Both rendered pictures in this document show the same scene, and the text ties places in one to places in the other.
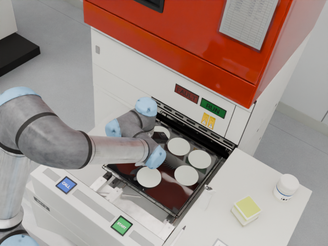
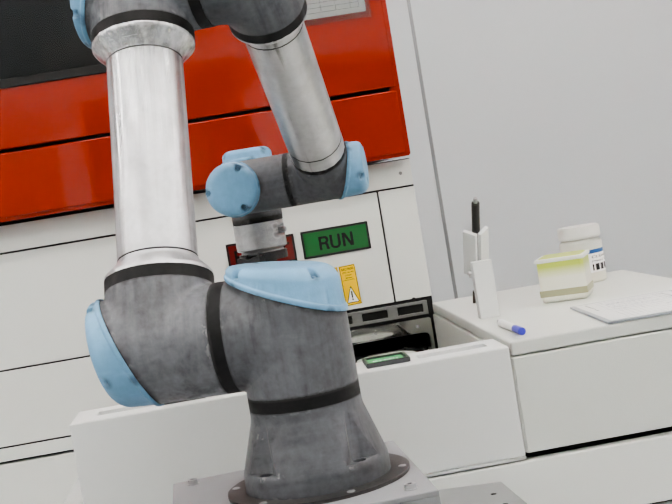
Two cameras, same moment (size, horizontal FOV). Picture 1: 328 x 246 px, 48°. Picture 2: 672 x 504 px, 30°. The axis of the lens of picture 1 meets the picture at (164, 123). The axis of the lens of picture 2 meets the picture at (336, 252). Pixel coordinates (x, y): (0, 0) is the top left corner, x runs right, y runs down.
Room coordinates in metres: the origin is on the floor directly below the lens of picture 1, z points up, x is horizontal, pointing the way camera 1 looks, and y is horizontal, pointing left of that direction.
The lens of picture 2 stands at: (-0.74, 0.96, 1.19)
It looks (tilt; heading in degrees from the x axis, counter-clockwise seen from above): 3 degrees down; 328
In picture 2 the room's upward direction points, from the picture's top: 9 degrees counter-clockwise
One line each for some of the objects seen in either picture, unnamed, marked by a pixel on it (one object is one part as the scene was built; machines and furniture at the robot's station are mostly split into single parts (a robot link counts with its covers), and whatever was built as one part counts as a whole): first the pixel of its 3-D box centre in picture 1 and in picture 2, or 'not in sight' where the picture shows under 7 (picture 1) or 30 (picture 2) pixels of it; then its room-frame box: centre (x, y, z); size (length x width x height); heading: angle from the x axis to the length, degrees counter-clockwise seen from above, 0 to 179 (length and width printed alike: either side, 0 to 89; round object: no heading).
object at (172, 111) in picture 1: (191, 121); (303, 328); (1.13, -0.12, 0.96); 0.44 x 0.01 x 0.02; 62
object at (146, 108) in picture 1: (144, 114); (251, 185); (0.89, 0.07, 1.21); 0.09 x 0.08 x 0.11; 140
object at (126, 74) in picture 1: (161, 92); (196, 310); (1.22, 0.03, 1.02); 0.82 x 0.03 x 0.40; 62
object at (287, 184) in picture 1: (285, 188); (581, 254); (0.82, -0.49, 1.01); 0.07 x 0.07 x 0.10
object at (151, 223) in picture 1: (128, 212); not in sight; (0.69, 0.08, 0.87); 0.36 x 0.08 x 0.03; 62
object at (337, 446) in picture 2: not in sight; (311, 434); (0.37, 0.33, 0.95); 0.15 x 0.15 x 0.10
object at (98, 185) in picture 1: (97, 186); not in sight; (0.77, 0.22, 0.89); 0.08 x 0.03 x 0.03; 152
